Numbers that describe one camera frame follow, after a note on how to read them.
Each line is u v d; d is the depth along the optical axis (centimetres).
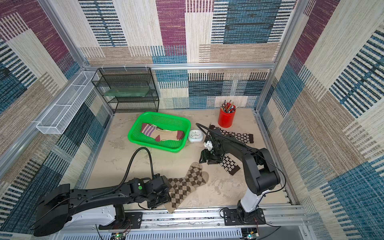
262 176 47
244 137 104
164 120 110
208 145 87
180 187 81
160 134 102
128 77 102
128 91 93
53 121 70
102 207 51
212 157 79
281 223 75
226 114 102
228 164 92
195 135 102
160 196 67
